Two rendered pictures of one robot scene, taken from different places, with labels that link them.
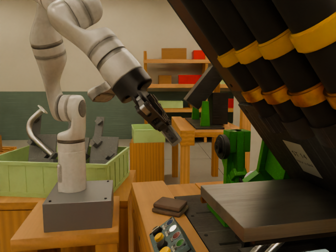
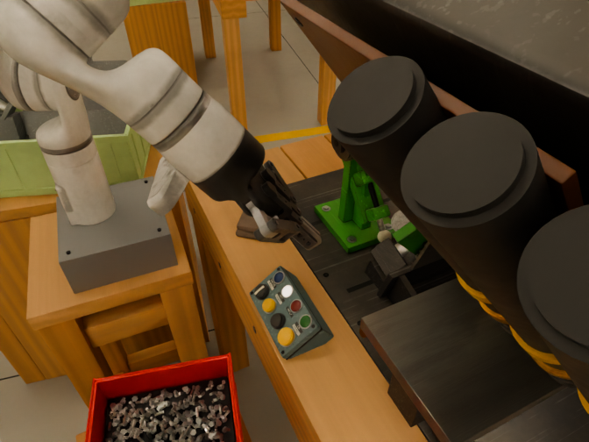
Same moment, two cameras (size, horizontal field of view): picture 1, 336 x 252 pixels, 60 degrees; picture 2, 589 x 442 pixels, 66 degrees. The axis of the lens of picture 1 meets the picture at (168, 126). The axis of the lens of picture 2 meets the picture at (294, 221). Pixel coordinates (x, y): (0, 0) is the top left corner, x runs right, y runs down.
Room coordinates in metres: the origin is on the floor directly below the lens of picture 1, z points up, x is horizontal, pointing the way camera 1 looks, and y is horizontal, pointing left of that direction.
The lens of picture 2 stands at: (0.19, 0.09, 1.56)
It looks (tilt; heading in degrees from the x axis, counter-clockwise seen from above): 41 degrees down; 347
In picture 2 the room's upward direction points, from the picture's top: straight up
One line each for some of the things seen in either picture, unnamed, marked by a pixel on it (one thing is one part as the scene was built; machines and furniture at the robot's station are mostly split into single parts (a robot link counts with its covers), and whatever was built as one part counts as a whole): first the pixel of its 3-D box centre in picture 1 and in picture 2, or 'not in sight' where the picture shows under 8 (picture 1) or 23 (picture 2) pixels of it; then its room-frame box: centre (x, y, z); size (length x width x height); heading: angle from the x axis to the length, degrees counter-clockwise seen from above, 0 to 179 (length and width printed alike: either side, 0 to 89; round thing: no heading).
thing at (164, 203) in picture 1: (170, 206); (262, 223); (0.91, -0.01, 0.91); 0.10 x 0.08 x 0.03; 63
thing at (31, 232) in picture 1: (74, 219); (108, 249); (1.00, 0.34, 0.83); 0.32 x 0.32 x 0.04; 9
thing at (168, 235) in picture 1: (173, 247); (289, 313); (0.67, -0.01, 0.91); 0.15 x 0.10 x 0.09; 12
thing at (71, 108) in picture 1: (70, 119); (53, 104); (0.99, 0.33, 1.19); 0.09 x 0.09 x 0.17; 81
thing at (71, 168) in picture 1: (72, 165); (81, 178); (1.00, 0.34, 1.03); 0.09 x 0.09 x 0.17; 12
